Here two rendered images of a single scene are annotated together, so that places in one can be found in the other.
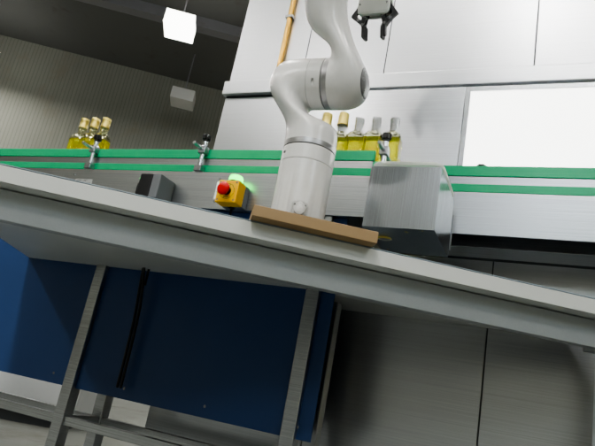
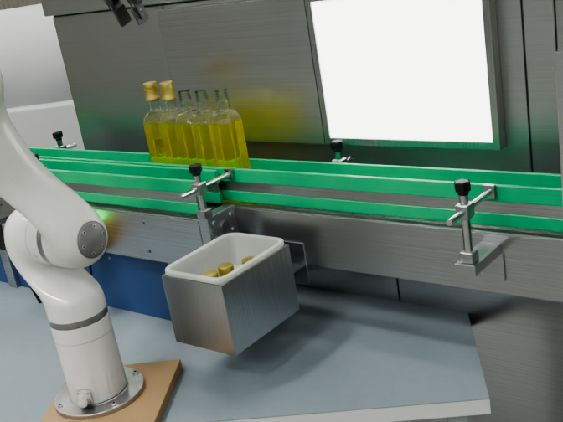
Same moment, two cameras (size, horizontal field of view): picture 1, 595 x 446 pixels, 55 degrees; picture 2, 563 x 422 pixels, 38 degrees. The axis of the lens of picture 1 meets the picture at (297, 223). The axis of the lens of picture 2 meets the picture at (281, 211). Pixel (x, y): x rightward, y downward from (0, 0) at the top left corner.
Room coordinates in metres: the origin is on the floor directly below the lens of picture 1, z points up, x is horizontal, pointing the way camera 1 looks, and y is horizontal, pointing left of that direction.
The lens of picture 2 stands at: (-0.17, -0.84, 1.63)
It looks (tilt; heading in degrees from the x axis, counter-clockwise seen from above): 19 degrees down; 16
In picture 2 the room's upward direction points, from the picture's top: 10 degrees counter-clockwise
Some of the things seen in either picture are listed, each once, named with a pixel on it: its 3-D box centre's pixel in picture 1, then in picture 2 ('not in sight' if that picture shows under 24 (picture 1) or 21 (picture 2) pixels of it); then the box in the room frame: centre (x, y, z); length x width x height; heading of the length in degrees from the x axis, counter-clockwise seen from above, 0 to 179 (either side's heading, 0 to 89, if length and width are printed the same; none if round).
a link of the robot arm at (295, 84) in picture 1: (305, 106); (54, 261); (1.21, 0.04, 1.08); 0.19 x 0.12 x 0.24; 68
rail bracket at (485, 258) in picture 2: not in sight; (473, 236); (1.22, -0.79, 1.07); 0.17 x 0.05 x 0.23; 155
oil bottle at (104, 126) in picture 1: (97, 150); not in sight; (2.11, 0.82, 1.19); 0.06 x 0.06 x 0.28; 65
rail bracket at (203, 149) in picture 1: (198, 150); not in sight; (1.70, 0.35, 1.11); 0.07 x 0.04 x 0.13; 155
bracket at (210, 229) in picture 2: not in sight; (219, 225); (1.51, -0.22, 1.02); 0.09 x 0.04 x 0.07; 155
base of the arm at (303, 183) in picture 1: (301, 191); (90, 356); (1.19, 0.00, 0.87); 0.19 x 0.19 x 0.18
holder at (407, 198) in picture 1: (412, 216); (240, 287); (1.38, -0.29, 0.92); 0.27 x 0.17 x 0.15; 155
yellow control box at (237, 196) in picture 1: (232, 196); not in sight; (1.61, 0.21, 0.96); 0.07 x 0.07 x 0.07; 65
